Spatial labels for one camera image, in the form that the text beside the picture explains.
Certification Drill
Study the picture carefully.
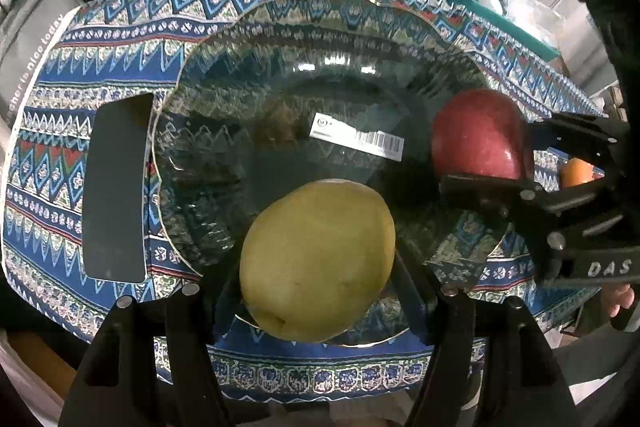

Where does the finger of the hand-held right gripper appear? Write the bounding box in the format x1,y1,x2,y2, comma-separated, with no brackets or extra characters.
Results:
520,114,630,180
439,173,615,282

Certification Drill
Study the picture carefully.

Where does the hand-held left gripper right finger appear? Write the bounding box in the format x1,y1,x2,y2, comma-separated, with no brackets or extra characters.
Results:
392,249,583,427

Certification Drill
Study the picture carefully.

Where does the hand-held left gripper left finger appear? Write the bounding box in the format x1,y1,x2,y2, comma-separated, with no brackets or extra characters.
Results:
57,269,251,427

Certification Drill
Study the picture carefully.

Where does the orange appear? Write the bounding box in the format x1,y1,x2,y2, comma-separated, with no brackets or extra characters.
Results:
559,158,601,188

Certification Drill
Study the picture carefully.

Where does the red apple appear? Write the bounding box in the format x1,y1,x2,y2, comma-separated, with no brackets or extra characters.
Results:
430,89,535,182

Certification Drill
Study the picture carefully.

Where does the yellow pear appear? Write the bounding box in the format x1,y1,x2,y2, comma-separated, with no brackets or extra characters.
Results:
239,179,397,343

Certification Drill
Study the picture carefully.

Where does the person's right hand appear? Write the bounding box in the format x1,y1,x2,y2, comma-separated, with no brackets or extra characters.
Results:
599,282,637,322

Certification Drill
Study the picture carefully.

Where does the clear plastic bag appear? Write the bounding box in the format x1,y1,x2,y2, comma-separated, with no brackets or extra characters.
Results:
505,0,563,50

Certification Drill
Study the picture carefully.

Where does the black smartphone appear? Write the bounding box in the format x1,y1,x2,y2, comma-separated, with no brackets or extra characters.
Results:
81,94,155,284

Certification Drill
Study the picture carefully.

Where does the blue patterned tablecloth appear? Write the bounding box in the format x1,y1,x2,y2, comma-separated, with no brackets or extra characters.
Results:
0,0,608,405

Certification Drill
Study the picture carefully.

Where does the grey hooded sweatshirt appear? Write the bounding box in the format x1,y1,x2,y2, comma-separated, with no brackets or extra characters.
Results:
0,0,146,148

